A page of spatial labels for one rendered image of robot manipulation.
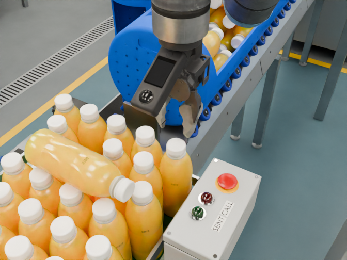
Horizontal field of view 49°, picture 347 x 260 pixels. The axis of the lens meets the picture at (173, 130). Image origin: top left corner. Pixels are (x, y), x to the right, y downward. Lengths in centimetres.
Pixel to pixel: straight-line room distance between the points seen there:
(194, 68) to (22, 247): 40
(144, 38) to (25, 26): 284
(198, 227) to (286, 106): 208
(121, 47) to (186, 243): 52
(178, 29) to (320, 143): 198
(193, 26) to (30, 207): 41
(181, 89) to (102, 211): 25
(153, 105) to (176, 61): 8
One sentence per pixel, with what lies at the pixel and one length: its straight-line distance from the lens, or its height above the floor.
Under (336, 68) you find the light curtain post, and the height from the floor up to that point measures 39.
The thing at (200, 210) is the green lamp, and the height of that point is 111.
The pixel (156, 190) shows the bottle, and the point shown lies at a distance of 78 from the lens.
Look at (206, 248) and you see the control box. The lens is 65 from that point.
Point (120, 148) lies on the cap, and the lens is 77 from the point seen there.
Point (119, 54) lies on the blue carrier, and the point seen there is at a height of 114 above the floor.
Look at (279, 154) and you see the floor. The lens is 234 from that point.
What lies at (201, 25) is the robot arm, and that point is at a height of 138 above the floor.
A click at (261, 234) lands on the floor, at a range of 199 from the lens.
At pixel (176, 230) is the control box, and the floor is 110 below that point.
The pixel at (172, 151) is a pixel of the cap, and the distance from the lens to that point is 76.
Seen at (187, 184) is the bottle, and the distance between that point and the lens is 82.
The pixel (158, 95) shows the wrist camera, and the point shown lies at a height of 129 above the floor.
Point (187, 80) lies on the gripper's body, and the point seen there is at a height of 128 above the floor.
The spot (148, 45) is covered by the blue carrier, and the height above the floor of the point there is 119.
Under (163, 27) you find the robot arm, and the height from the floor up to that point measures 138.
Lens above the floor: 166
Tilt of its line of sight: 44 degrees down
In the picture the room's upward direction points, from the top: straight up
